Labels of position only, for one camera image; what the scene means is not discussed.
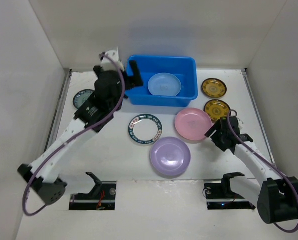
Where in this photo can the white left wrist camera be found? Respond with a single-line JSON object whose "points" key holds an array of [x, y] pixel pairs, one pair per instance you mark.
{"points": [[112, 57]]}

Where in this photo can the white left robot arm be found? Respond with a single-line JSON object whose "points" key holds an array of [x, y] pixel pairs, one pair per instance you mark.
{"points": [[42, 175]]}

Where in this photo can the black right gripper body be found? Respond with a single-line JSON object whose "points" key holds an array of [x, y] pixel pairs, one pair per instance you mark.
{"points": [[217, 130]]}

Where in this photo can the yellow patterned plate lower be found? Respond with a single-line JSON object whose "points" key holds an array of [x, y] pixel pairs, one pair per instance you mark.
{"points": [[216, 109]]}

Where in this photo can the blue plastic bin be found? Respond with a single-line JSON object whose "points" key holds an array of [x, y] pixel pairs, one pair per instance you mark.
{"points": [[182, 67]]}

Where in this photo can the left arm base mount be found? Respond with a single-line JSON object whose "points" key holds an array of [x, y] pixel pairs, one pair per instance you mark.
{"points": [[100, 198]]}

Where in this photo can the purple plate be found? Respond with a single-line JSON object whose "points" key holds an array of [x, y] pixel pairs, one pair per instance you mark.
{"points": [[170, 156]]}

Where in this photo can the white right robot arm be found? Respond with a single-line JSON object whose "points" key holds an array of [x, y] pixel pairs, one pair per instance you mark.
{"points": [[274, 195]]}

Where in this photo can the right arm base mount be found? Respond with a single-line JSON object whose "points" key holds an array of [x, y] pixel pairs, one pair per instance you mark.
{"points": [[219, 195]]}

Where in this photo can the teal patterned plate far left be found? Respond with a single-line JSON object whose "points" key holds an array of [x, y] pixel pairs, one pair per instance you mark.
{"points": [[80, 97]]}

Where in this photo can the yellow patterned plate upper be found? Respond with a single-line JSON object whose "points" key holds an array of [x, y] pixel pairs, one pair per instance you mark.
{"points": [[213, 88]]}

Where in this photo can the pink plate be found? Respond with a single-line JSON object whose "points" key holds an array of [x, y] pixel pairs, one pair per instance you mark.
{"points": [[192, 124]]}

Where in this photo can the light blue plate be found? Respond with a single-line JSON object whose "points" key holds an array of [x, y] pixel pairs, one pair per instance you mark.
{"points": [[164, 84]]}

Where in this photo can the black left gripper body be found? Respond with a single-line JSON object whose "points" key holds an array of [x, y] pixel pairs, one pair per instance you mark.
{"points": [[98, 71]]}

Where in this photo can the yellow patterned plate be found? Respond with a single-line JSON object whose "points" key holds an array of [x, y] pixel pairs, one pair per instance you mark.
{"points": [[213, 88], [216, 109]]}

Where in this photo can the white plate dark lettered rim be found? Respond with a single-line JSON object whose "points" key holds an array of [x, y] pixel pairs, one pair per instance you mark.
{"points": [[145, 129]]}

